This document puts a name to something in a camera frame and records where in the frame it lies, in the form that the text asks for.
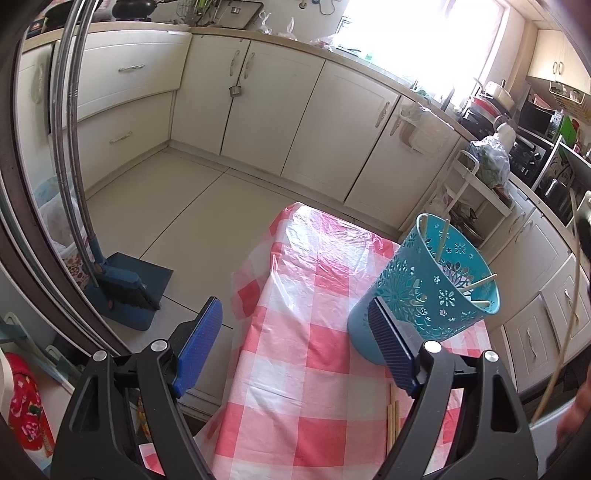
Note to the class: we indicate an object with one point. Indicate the person's hand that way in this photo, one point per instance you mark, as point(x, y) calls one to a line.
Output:
point(575, 416)

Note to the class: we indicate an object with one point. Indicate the red white checkered tablecloth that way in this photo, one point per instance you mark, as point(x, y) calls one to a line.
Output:
point(299, 401)

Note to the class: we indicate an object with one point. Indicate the blue broom and dustpan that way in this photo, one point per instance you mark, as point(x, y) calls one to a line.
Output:
point(120, 93)

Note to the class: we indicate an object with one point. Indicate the black microwave oven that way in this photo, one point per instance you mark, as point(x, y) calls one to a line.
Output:
point(541, 121)

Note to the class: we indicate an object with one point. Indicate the black frying pan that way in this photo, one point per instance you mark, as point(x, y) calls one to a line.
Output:
point(133, 9)

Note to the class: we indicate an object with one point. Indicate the plastic bag of vegetables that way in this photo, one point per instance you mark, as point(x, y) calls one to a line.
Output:
point(494, 161)

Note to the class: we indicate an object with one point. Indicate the blue perforated plastic basket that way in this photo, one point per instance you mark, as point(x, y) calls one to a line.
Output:
point(424, 293)

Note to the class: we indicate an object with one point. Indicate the white thermos jug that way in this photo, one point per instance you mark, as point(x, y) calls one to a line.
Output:
point(506, 136)

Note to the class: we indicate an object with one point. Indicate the white rolling storage cart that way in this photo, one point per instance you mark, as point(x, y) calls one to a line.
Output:
point(460, 194)

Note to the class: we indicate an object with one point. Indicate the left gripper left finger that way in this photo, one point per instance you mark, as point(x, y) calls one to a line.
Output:
point(97, 439)

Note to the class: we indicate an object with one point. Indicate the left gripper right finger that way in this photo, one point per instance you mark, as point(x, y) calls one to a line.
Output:
point(492, 439)

